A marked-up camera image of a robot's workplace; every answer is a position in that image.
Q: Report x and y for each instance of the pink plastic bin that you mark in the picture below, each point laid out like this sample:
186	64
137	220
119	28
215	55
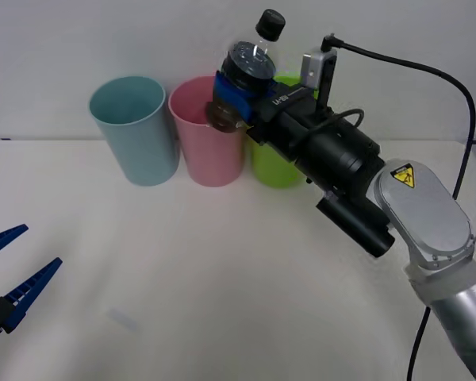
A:
212	158

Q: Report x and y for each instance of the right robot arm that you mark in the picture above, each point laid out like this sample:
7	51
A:
420	206

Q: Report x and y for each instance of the pale blue plastic bin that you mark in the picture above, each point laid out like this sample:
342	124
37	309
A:
135	151

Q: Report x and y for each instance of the green plastic bin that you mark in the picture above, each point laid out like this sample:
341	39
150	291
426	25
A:
269	168

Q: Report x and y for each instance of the clear bottle with black label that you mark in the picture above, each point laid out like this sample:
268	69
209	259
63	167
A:
248	63

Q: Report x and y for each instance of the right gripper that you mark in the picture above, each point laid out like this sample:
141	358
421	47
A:
289	115

